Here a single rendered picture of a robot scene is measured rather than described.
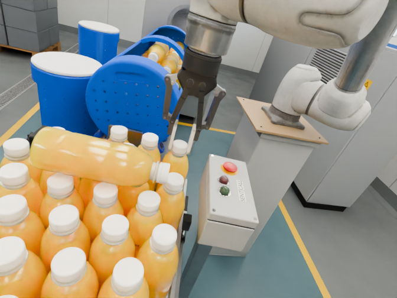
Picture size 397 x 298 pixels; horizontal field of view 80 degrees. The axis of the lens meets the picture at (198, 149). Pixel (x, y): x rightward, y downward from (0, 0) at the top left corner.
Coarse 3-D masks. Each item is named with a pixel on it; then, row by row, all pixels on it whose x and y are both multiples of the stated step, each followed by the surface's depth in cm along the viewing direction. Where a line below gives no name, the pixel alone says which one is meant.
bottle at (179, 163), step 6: (168, 156) 59; (174, 156) 59; (180, 156) 58; (186, 156) 60; (162, 162) 60; (168, 162) 59; (174, 162) 58; (180, 162) 58; (186, 162) 60; (174, 168) 58; (180, 168) 59; (186, 168) 60; (186, 174) 62; (156, 186) 65
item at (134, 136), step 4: (108, 128) 69; (128, 128) 70; (108, 132) 70; (128, 132) 70; (132, 132) 70; (136, 132) 70; (140, 132) 70; (108, 136) 71; (128, 136) 71; (132, 136) 71; (136, 136) 71; (140, 136) 70; (128, 140) 71; (132, 140) 71; (136, 140) 71; (140, 140) 71; (136, 144) 72; (140, 144) 72
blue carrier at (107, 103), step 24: (144, 48) 135; (96, 72) 67; (120, 72) 67; (144, 72) 66; (96, 96) 70; (120, 96) 70; (144, 96) 70; (96, 120) 75; (120, 120) 74; (144, 120) 74
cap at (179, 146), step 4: (176, 140) 59; (180, 140) 60; (176, 144) 58; (180, 144) 58; (184, 144) 59; (172, 148) 58; (176, 148) 57; (180, 148) 57; (184, 148) 57; (176, 152) 58; (180, 152) 57; (184, 152) 58
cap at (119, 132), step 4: (112, 128) 56; (116, 128) 57; (120, 128) 57; (124, 128) 58; (112, 132) 55; (116, 132) 55; (120, 132) 56; (124, 132) 56; (112, 136) 56; (116, 136) 55; (120, 136) 56; (124, 136) 56
